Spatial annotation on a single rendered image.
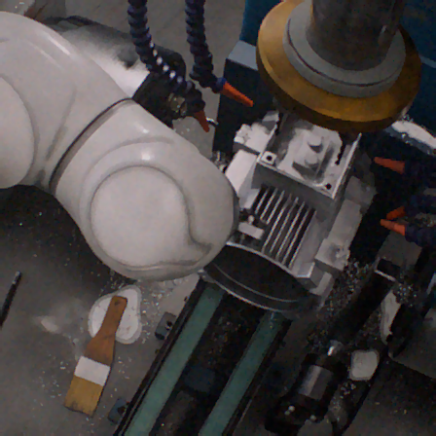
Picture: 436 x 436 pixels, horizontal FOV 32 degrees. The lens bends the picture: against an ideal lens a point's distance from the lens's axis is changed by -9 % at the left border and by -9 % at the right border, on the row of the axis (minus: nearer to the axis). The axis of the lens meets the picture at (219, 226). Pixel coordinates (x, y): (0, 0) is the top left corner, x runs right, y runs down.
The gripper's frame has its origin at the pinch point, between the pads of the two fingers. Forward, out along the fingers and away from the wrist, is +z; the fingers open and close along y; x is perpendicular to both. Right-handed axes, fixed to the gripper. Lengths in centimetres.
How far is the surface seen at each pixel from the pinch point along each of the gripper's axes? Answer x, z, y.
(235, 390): 22.4, 9.8, -10.4
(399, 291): 0.4, 5.2, -23.9
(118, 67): -10.2, 0.2, 19.7
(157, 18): -24, 50, 34
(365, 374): 16.0, 27.0, -27.7
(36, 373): 36.6, 15.2, 17.7
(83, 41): -11.8, 1.5, 26.5
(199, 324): 16.6, 13.2, -1.9
